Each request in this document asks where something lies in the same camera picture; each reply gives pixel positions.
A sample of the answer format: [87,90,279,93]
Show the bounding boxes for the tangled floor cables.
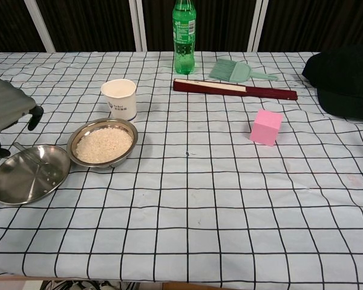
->
[42,280,116,290]

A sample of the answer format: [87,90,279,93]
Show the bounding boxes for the green plastic soda bottle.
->
[172,0,197,75]

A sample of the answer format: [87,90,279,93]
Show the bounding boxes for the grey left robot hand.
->
[0,73,45,158]

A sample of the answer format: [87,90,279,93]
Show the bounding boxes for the flat metal plate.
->
[0,144,72,206]

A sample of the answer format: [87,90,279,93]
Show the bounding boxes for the white paper cup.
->
[100,79,138,123]

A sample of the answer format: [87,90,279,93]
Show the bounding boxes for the black baseball cap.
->
[301,45,363,121]

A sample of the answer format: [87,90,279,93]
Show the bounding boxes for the round metal bowl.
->
[66,118,139,170]

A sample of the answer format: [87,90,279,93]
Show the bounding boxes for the pink foam cube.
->
[249,109,284,148]

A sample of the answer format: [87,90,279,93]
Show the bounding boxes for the white partition post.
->
[128,0,148,52]
[246,0,270,52]
[25,0,56,53]

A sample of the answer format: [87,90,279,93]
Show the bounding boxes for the clear plastic spoon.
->
[13,141,54,169]

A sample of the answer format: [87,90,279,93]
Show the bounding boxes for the white black checked tablecloth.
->
[0,51,363,286]

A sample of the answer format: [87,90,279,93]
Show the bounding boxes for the dark red folded fan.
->
[172,78,298,101]

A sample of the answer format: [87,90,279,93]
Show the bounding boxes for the mint green brush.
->
[209,58,279,84]

